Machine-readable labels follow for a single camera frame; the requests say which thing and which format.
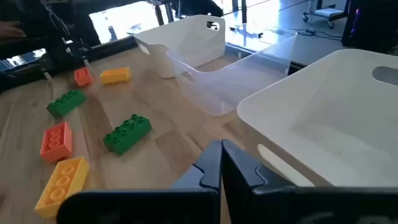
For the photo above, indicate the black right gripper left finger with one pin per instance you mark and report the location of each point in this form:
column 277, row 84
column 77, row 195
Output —
column 186, row 208

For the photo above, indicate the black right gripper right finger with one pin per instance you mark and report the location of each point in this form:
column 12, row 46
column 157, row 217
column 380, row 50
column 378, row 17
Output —
column 280, row 205

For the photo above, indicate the red building block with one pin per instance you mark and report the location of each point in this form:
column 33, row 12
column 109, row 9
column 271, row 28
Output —
column 56, row 142
column 83, row 77

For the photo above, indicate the orange-yellow building block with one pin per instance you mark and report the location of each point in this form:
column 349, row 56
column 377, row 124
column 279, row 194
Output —
column 115, row 75
column 62, row 186

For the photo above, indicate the green building block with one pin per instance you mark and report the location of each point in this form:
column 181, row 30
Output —
column 66, row 103
column 127, row 134

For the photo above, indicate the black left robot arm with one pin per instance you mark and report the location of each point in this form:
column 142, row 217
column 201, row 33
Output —
column 56, row 31

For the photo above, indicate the person's hand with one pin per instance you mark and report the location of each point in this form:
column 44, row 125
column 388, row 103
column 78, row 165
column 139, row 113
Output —
column 11, row 31

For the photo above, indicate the white plastic bin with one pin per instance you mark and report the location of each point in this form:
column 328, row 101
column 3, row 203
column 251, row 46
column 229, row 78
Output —
column 186, row 40
column 326, row 124

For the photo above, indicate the clear plastic bin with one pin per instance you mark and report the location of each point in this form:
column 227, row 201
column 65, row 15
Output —
column 217, row 91

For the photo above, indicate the metal cart with wheels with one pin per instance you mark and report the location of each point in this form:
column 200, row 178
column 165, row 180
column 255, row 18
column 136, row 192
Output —
column 326, row 13

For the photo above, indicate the black computer tower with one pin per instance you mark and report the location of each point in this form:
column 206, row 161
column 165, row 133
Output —
column 373, row 25

